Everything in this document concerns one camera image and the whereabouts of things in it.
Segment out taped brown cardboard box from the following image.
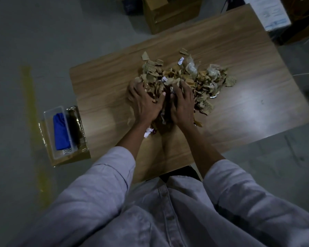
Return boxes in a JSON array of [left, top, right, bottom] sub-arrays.
[[38, 105, 91, 167]]

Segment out clear plastic box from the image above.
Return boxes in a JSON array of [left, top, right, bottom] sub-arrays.
[[43, 106, 78, 160]]

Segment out pile of cardboard paper scraps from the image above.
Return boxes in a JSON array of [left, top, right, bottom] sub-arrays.
[[126, 48, 237, 138]]

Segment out light denim shirt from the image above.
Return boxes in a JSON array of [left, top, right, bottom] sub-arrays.
[[8, 146, 309, 247]]

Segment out blue cloth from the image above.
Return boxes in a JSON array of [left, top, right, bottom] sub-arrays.
[[53, 112, 72, 151]]

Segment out person's left forearm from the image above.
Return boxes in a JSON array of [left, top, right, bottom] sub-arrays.
[[116, 118, 158, 167]]

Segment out black box with white label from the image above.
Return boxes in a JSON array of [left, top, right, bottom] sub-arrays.
[[222, 0, 291, 33]]

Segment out brown cardboard box with handle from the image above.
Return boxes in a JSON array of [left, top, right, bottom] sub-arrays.
[[141, 0, 203, 35]]

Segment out wooden table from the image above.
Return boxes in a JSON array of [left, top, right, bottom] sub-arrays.
[[69, 3, 309, 183]]

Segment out black trousers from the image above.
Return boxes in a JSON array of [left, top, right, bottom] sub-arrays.
[[159, 166, 203, 183]]

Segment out person's right forearm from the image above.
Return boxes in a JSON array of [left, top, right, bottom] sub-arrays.
[[179, 120, 226, 179]]

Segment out person's right hand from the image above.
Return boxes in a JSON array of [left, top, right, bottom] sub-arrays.
[[169, 80, 196, 126]]

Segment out person's left hand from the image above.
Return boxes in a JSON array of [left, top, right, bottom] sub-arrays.
[[127, 80, 167, 124]]

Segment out dark blue small box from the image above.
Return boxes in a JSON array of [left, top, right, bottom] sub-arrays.
[[122, 0, 144, 15]]

